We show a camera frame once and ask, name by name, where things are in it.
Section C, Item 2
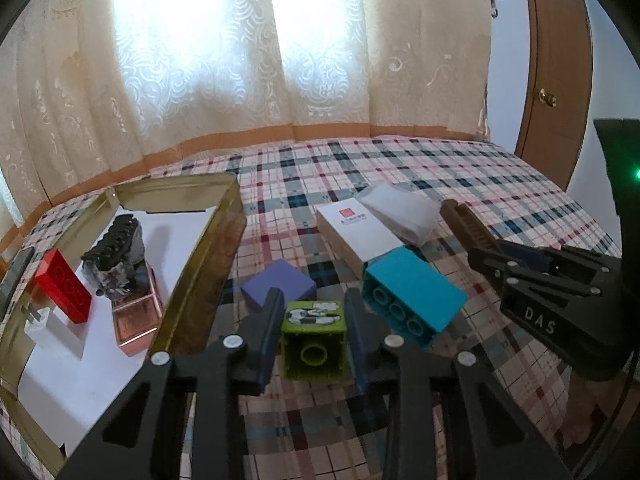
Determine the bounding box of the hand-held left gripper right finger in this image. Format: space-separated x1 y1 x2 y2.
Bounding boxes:
344 289 573 480

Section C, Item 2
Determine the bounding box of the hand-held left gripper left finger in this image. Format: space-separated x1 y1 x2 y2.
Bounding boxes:
60 287 286 480

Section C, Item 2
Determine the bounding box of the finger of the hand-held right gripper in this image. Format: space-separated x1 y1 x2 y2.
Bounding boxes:
497 239 622 288
467 247 626 381

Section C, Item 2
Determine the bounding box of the green building block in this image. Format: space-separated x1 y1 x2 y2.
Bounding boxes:
280 300 350 381

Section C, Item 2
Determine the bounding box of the purple block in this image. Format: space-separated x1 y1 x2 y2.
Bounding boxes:
241 261 317 321

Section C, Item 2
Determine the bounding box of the brown comb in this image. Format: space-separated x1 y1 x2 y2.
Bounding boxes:
439 198 503 256

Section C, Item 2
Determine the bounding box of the teal building block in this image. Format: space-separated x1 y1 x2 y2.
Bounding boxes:
362 246 469 352

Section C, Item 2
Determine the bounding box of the gold metal tray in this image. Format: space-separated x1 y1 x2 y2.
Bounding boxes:
0 172 248 461

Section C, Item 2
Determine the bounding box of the white box with red label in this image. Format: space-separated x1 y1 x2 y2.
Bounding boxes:
316 202 406 278

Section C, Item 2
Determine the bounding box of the rose gold box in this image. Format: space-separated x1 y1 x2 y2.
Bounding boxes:
112 265 165 357

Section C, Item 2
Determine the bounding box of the translucent plastic box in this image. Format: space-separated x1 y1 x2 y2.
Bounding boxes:
356 183 440 246

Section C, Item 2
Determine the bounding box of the white charger plug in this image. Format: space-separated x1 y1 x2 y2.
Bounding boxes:
22 302 85 361

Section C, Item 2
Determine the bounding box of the red building block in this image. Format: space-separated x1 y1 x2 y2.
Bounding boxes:
35 248 94 325

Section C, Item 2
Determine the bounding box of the person's right forearm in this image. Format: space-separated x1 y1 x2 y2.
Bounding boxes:
560 360 618 453

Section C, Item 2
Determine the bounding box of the plaid bedsheet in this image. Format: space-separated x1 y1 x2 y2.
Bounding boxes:
0 135 626 480

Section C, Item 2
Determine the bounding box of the brown wooden door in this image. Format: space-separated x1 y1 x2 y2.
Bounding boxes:
515 0 593 191

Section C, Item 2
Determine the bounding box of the white paper sheet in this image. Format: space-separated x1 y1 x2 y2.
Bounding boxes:
15 210 218 461

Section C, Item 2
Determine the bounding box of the black phone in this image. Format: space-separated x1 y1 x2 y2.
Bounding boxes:
0 247 35 311

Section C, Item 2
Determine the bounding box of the beige patterned curtain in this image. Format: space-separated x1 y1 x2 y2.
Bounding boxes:
0 0 493 261

